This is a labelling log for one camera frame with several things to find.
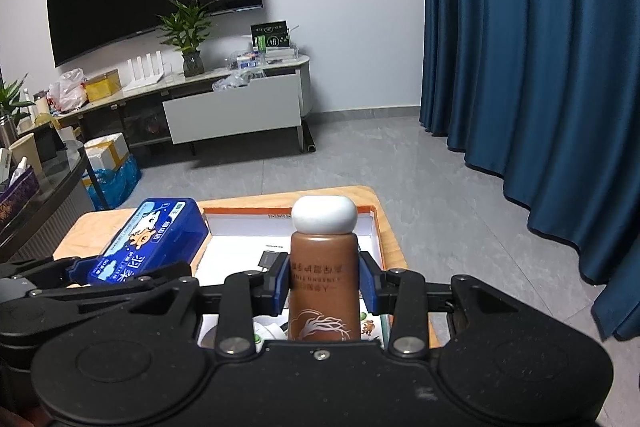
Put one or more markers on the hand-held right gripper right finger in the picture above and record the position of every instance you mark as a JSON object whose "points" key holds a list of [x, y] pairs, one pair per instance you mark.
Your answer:
{"points": [[368, 283]]}

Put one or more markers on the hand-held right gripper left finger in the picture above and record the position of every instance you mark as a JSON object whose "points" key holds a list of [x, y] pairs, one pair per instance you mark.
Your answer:
{"points": [[279, 283]]}

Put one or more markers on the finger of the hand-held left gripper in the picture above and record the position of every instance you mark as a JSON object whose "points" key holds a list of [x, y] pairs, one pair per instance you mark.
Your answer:
{"points": [[100, 292], [80, 270]]}

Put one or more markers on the bronze tube with white cap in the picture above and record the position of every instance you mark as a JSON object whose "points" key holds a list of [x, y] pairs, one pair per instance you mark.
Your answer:
{"points": [[325, 277]]}

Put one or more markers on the green cartoon bandage box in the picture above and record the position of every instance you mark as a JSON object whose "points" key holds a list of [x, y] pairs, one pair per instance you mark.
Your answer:
{"points": [[372, 329]]}

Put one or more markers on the small white plug-in vaporizer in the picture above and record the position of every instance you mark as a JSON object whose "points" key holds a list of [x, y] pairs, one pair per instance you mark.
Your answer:
{"points": [[267, 332]]}

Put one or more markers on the orange and white box tray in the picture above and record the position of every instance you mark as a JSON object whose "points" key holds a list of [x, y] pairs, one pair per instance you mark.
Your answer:
{"points": [[240, 237]]}

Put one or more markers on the blue cartoon print box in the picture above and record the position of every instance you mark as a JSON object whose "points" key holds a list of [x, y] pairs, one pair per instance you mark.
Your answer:
{"points": [[150, 237]]}

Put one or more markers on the dark glass coffee table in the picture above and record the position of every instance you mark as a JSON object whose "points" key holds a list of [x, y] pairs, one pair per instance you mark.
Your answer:
{"points": [[55, 202]]}

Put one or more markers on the purple patterned box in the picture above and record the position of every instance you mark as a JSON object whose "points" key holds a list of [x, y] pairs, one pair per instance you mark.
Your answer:
{"points": [[17, 202]]}

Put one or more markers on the cardboard box with yellow tape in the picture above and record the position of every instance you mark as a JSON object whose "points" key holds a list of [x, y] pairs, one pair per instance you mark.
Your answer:
{"points": [[107, 149]]}

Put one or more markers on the cream box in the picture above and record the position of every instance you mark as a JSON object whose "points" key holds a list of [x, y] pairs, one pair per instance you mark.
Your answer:
{"points": [[25, 154]]}

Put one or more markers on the small black box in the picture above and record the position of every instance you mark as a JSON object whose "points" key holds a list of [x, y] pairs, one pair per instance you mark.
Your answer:
{"points": [[45, 143]]}

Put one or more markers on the steel cup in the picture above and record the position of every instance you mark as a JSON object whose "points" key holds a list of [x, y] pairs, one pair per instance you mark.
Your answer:
{"points": [[7, 132]]}

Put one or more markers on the grey and white television stand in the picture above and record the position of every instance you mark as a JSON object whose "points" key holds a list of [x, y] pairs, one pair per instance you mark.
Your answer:
{"points": [[230, 112]]}

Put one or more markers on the white and red plastic bag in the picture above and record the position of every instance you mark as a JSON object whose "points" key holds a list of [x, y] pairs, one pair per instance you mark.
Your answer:
{"points": [[66, 92]]}

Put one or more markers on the leafy green plant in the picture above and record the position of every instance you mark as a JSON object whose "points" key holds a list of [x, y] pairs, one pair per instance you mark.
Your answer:
{"points": [[12, 99]]}

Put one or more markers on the clear plastic bag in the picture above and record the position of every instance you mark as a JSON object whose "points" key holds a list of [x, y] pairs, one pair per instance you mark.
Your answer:
{"points": [[235, 83]]}

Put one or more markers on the white router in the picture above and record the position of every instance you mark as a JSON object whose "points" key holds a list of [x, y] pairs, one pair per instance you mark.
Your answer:
{"points": [[144, 74]]}

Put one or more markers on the clear plastic storage box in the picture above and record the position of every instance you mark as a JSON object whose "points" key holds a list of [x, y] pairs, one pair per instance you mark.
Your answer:
{"points": [[270, 58]]}

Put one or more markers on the green and black box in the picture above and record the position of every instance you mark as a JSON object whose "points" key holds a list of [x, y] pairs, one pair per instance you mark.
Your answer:
{"points": [[270, 36]]}

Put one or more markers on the blue curtain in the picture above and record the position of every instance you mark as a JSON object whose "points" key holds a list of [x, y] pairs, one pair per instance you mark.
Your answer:
{"points": [[525, 82]]}

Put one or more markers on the potted plant in glass vase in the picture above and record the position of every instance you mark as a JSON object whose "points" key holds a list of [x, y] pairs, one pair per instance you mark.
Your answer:
{"points": [[189, 32]]}

